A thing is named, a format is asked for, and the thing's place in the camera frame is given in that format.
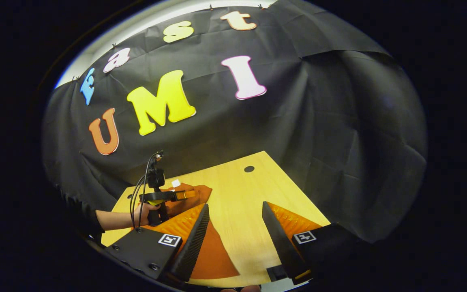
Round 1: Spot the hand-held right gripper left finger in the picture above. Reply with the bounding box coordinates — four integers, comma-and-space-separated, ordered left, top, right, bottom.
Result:
104, 203, 210, 283

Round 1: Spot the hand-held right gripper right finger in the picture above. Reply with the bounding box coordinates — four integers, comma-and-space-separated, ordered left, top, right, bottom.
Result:
262, 201, 366, 285

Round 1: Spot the orange jacket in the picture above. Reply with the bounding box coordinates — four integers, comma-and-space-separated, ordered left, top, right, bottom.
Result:
159, 182, 241, 280

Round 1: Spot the black backdrop cloth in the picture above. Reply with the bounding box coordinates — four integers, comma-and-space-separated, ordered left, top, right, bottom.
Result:
41, 0, 428, 244

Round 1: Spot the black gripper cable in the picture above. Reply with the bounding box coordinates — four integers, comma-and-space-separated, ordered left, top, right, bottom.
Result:
129, 152, 163, 230

